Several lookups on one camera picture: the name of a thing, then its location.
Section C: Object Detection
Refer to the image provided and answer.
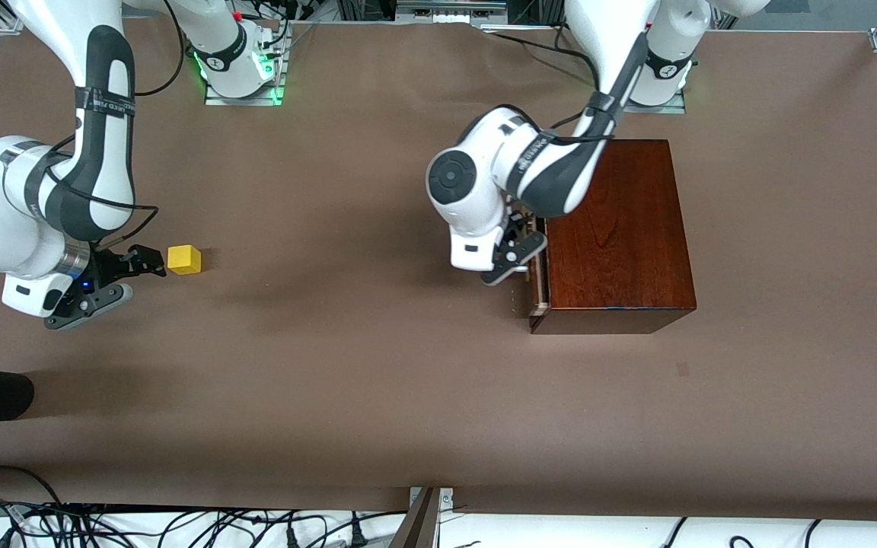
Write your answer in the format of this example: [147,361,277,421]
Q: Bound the black cable on table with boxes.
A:
[484,21,607,84]

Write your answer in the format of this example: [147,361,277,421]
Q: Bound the light wooden drawer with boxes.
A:
[528,217,551,316]

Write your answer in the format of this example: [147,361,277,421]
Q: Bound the aluminium frame with sockets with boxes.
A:
[336,0,567,30]

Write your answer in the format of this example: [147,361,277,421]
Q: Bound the dark brown wooden cabinet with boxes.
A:
[528,139,697,335]

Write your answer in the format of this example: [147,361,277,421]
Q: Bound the aluminium camera post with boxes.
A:
[389,487,454,548]

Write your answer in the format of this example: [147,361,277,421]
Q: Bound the tangled black floor cables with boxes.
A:
[0,495,409,548]

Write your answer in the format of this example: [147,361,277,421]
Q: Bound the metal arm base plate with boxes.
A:
[625,90,687,115]
[205,21,288,107]

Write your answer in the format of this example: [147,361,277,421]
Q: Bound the yellow block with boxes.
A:
[167,244,203,276]

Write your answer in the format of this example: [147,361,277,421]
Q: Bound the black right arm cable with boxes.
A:
[43,0,185,252]

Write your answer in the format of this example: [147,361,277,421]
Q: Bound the black arched floor cable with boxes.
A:
[0,464,66,507]

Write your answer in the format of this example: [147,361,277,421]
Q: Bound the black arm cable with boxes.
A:
[549,30,649,142]
[43,0,185,252]

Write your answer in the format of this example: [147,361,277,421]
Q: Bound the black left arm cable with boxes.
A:
[549,30,649,142]

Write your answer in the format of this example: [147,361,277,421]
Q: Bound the brown table cover sheet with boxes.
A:
[0,15,877,522]

